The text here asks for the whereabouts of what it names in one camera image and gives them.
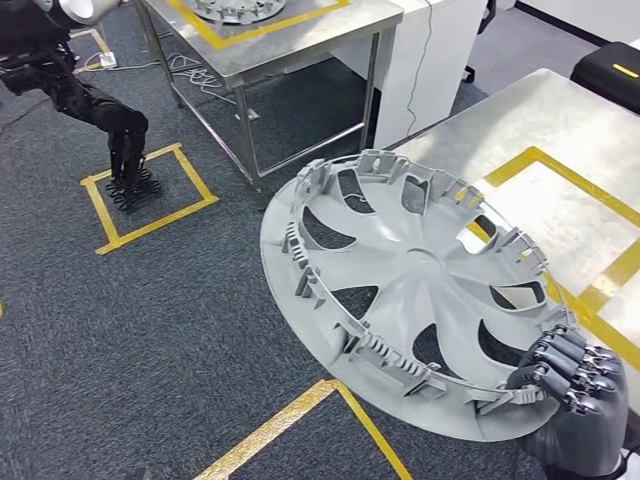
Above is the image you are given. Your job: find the grey plastic wheel cover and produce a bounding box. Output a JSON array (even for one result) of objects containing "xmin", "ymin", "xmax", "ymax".
[
  {"xmin": 187, "ymin": 0, "xmax": 287, "ymax": 26},
  {"xmin": 260, "ymin": 148, "xmax": 576, "ymax": 443}
]

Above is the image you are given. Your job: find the thin black cable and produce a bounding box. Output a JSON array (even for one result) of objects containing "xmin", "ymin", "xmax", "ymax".
[{"xmin": 405, "ymin": 0, "xmax": 433, "ymax": 139}]

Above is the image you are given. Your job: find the yellow tape square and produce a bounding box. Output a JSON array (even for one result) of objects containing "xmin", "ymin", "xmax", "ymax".
[
  {"xmin": 79, "ymin": 142, "xmax": 220, "ymax": 256},
  {"xmin": 192, "ymin": 378, "xmax": 414, "ymax": 480},
  {"xmin": 69, "ymin": 27, "xmax": 111, "ymax": 75}
]

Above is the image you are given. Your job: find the black humanoid robot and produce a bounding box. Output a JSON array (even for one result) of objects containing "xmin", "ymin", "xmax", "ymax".
[{"xmin": 0, "ymin": 0, "xmax": 164, "ymax": 212}]

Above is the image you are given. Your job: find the steel table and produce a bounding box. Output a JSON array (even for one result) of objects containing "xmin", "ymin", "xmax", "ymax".
[{"xmin": 132, "ymin": 0, "xmax": 405, "ymax": 193}]

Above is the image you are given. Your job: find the white cabinet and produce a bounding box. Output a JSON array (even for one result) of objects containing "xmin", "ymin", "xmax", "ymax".
[{"xmin": 330, "ymin": 0, "xmax": 488, "ymax": 150}]

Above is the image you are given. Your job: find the black zip case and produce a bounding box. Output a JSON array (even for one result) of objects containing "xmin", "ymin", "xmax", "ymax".
[{"xmin": 570, "ymin": 40, "xmax": 640, "ymax": 115}]

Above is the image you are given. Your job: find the steel workbench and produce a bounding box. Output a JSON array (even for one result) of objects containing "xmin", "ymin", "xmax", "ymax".
[{"xmin": 389, "ymin": 66, "xmax": 640, "ymax": 419}]

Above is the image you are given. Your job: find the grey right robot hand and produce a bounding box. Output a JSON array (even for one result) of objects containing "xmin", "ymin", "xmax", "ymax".
[{"xmin": 506, "ymin": 323, "xmax": 631, "ymax": 480}]

